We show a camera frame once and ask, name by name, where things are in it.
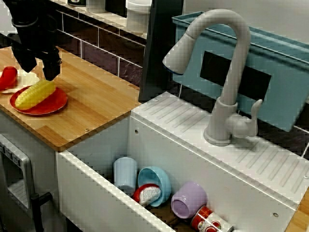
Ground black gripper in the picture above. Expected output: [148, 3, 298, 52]
[7, 16, 61, 82]

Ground yellow toy corn cob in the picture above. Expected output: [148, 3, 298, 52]
[14, 80, 57, 110]

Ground red toy pepper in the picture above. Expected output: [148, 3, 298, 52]
[0, 66, 18, 90]

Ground cream scalloped plate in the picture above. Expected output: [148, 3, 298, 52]
[0, 69, 41, 95]

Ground red round plate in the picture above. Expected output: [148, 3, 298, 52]
[10, 85, 69, 117]

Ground white plastic container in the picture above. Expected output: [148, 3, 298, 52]
[126, 0, 154, 33]
[85, 0, 107, 14]

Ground grey toy dishwasher panel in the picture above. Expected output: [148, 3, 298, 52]
[0, 133, 37, 232]

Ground light blue plastic cup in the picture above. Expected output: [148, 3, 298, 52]
[113, 157, 139, 195]

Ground white toy sink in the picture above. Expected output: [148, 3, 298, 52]
[56, 91, 309, 232]

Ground light blue plastic bowl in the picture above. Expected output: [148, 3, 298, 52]
[137, 166, 172, 208]

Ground red and white toy food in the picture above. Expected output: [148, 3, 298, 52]
[132, 183, 162, 207]

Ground grey toy faucet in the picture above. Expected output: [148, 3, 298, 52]
[162, 8, 264, 147]

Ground purple plastic cup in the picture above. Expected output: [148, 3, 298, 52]
[170, 181, 209, 219]

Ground red tomato can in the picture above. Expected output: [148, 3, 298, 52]
[190, 206, 236, 232]

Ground teal plastic bin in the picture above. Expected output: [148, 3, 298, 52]
[171, 11, 309, 133]

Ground black upright post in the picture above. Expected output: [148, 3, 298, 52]
[138, 0, 187, 102]

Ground black cabinet handle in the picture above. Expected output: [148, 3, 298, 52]
[30, 191, 53, 232]

